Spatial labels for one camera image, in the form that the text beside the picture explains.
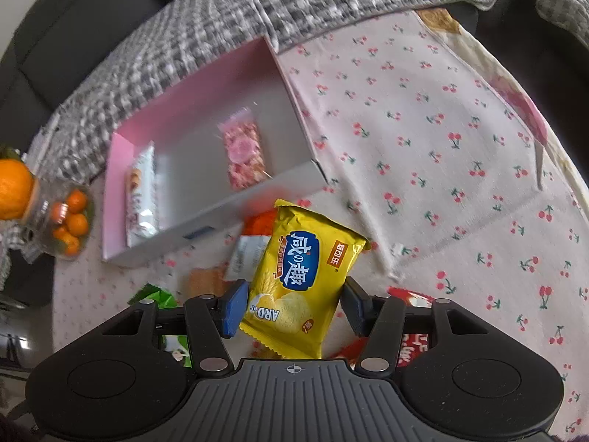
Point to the grey checked blanket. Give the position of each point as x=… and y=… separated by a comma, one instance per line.
x=184, y=23

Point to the green snack packet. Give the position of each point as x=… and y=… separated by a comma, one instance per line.
x=154, y=295

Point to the yellow snack packet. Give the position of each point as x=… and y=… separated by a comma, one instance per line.
x=299, y=276

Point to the orange lotus chip packet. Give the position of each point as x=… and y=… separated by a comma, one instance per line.
x=207, y=281

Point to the red snack packet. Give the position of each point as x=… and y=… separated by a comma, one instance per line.
x=416, y=347

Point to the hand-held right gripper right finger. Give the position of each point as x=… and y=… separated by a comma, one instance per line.
x=356, y=313

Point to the cherry print tablecloth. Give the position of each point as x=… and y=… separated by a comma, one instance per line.
x=437, y=170

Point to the pink snack packet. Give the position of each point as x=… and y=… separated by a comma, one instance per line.
x=244, y=152

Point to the white biscuit packet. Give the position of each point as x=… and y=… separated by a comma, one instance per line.
x=140, y=193

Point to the pink and white cardboard box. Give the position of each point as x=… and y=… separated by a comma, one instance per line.
x=198, y=170

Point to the large orange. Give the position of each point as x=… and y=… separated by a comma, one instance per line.
x=11, y=188

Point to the pile of small mandarins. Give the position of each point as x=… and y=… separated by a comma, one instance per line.
x=73, y=225

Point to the orange and white snack packet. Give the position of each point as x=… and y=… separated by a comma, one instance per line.
x=251, y=228

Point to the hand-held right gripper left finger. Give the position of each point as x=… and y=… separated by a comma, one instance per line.
x=232, y=311

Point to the glass jar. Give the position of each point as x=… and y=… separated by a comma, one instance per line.
x=46, y=207

